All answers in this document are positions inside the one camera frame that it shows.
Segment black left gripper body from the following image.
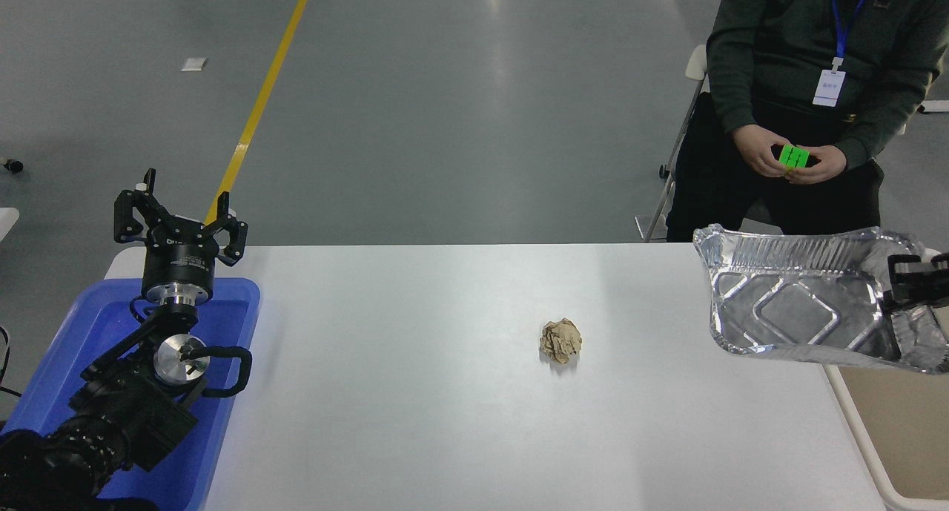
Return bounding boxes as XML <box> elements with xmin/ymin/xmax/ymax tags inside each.
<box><xmin>141</xmin><ymin>222</ymin><xmax>223</xmax><ymax>293</ymax></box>

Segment silver foil tray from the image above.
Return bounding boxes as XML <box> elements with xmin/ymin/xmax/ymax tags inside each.
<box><xmin>692</xmin><ymin>223</ymin><xmax>949</xmax><ymax>375</ymax></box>

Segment person's left hand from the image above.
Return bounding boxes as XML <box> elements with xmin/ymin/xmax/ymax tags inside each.
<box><xmin>784</xmin><ymin>144</ymin><xmax>848</xmax><ymax>185</ymax></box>

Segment person's right hand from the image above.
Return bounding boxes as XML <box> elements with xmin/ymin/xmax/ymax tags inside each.
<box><xmin>733</xmin><ymin>124</ymin><xmax>788</xmax><ymax>179</ymax></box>

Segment blue plastic tray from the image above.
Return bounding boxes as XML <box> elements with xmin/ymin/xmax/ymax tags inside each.
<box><xmin>0</xmin><ymin>277</ymin><xmax>262</xmax><ymax>511</ymax></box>

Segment large pale bin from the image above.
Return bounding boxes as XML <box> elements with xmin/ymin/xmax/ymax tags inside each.
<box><xmin>824</xmin><ymin>247</ymin><xmax>949</xmax><ymax>511</ymax></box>

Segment person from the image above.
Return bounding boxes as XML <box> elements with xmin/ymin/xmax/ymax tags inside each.
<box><xmin>665</xmin><ymin>0</ymin><xmax>942</xmax><ymax>243</ymax></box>

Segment white-framed chair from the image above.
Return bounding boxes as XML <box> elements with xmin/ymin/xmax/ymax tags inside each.
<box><xmin>644</xmin><ymin>44</ymin><xmax>710</xmax><ymax>243</ymax></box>

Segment crumpled tan paper ball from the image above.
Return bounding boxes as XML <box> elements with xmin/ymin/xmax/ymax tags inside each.
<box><xmin>539</xmin><ymin>317</ymin><xmax>583</xmax><ymax>366</ymax></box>

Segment white badge on blue lanyard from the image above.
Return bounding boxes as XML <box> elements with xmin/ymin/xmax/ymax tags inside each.
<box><xmin>812</xmin><ymin>0</ymin><xmax>881</xmax><ymax>109</ymax></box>

